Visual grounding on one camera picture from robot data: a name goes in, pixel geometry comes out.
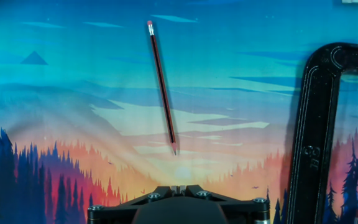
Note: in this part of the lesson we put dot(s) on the landscape printed cloth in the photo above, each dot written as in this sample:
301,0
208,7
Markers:
73,109

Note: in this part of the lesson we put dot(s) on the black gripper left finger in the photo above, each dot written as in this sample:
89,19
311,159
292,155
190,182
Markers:
120,207

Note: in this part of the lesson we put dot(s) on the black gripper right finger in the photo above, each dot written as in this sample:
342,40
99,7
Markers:
241,205

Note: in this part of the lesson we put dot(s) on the black metal C-clamp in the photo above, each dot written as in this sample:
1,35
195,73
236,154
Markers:
312,140

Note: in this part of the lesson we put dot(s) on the red and black pencil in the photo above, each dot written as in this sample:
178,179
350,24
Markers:
162,87

